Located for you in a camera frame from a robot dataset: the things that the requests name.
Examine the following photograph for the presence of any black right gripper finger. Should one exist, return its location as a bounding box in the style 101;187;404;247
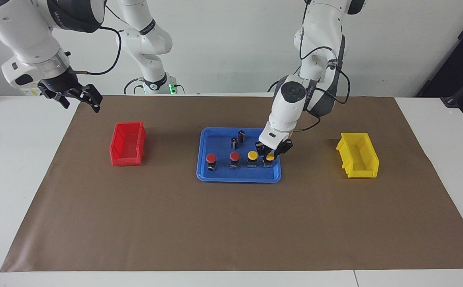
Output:
38;85;71;109
78;84;103;113

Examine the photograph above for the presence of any blue plastic tray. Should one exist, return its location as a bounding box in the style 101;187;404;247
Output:
196;127;282;183

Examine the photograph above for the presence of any red plastic bin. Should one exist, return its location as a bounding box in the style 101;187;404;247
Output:
109;121;147;167

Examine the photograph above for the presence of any yellow plastic bin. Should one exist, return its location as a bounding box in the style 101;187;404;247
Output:
336;132;380;179

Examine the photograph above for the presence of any brown paper mat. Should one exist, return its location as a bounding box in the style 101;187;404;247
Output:
0;95;463;272

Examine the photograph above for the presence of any black panel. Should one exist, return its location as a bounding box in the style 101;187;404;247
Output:
415;0;463;117

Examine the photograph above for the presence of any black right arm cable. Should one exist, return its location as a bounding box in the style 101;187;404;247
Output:
72;26;122;75

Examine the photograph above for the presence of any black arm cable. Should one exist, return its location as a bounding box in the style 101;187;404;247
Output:
295;24;351;132
72;26;122;75

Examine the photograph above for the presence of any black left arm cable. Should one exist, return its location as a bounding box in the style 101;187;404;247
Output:
295;24;351;132

